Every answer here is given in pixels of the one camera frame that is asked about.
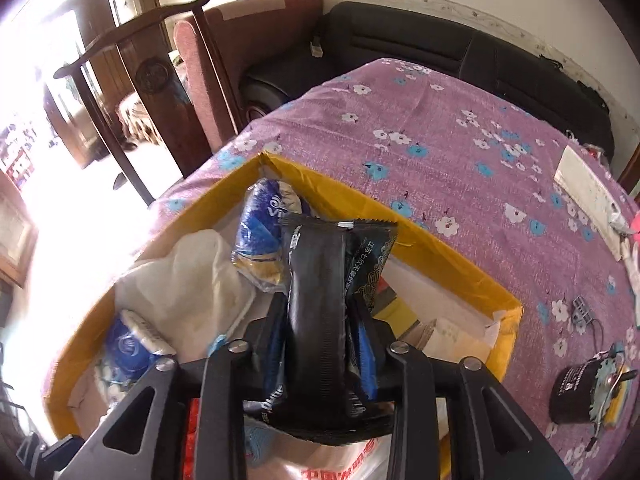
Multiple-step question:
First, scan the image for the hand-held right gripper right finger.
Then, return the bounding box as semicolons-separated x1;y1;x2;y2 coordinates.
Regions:
347;297;573;480

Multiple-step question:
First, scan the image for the small grey adapter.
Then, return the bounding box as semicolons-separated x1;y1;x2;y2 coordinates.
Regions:
571;297;597;333

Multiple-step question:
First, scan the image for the dark wooden chair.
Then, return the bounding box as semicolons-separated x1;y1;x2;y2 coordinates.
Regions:
52;0;241;206

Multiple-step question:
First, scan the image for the black snack packet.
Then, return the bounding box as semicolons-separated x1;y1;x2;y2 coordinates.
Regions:
276;212;401;448

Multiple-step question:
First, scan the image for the blue silver packet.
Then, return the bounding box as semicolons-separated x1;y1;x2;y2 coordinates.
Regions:
231;177;321;293

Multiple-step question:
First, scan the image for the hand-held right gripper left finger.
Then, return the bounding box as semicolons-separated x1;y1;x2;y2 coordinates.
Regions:
65;301;288;480

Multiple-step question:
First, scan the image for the wooden door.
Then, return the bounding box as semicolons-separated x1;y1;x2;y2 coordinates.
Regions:
75;0;173;171

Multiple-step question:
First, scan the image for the white plastic bag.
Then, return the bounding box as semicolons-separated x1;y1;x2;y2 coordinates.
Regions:
116;229;261;361

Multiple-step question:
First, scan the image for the white paper pad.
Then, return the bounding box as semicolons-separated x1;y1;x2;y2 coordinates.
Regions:
553;145;632;261

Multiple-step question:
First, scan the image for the black sofa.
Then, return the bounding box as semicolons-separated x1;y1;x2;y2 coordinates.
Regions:
240;1;616;161

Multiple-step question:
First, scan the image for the blue round-logo tissue pack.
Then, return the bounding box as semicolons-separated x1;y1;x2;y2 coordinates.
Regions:
95;310;176;401

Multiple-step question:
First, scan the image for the black charger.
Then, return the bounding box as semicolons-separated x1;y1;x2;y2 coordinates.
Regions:
548;355;631;428

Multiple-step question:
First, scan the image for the purple floral bedsheet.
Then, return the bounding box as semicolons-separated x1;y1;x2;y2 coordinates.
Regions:
42;57;640;480

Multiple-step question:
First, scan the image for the yellow cardboard box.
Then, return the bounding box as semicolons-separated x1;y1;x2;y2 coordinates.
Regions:
42;151;524;461

